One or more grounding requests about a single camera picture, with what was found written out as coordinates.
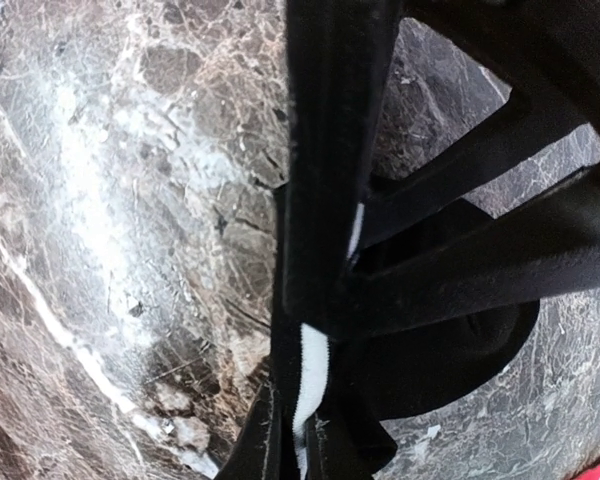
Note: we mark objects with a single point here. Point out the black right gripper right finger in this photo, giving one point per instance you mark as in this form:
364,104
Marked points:
353,447

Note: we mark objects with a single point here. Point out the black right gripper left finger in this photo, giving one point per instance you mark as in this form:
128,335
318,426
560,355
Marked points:
258,450

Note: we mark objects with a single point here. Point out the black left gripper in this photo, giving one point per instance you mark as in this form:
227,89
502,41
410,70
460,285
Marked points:
561,39

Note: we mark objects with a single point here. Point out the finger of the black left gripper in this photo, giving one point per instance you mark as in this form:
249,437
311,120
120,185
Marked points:
546,247

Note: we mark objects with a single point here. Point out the black striped ankle sock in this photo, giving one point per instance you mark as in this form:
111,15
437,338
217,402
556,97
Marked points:
339,53

